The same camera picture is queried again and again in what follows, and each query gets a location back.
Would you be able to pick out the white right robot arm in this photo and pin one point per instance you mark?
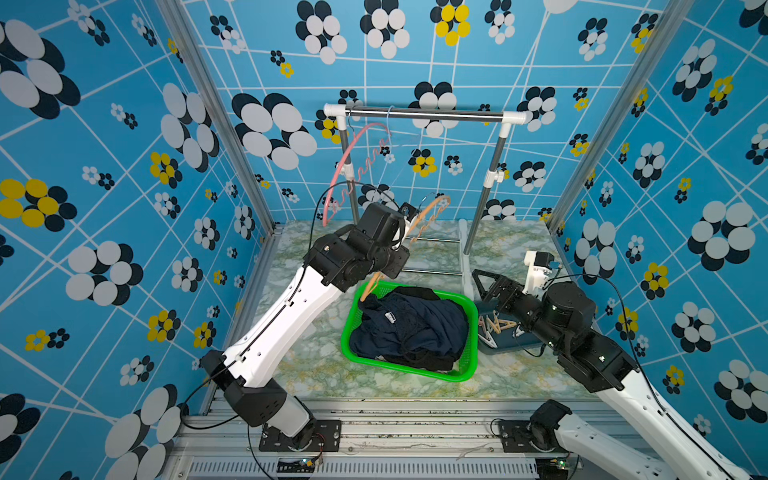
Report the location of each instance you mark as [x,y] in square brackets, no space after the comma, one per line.
[559,314]

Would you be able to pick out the black shorts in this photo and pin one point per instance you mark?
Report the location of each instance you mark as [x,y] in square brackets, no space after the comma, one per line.
[426,354]

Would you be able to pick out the green plastic basket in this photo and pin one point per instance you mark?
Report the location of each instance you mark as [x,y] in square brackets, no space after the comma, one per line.
[414,330]

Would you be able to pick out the dark teal plastic bin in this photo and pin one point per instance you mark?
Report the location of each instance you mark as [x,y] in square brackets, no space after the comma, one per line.
[508,340]

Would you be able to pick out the wooden hanger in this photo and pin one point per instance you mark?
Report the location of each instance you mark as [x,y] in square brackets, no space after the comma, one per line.
[413,231]

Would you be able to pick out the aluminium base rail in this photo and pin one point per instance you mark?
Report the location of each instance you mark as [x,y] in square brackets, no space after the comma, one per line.
[415,439]

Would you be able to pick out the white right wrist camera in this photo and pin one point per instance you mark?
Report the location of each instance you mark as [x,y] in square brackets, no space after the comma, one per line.
[538,272]

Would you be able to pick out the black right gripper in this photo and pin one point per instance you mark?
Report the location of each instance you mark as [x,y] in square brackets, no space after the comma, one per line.
[503,284]

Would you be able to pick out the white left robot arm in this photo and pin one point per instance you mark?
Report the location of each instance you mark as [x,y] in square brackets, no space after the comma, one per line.
[333,264]

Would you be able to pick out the white metal clothes rack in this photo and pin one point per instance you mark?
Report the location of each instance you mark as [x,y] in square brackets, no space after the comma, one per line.
[506,119]

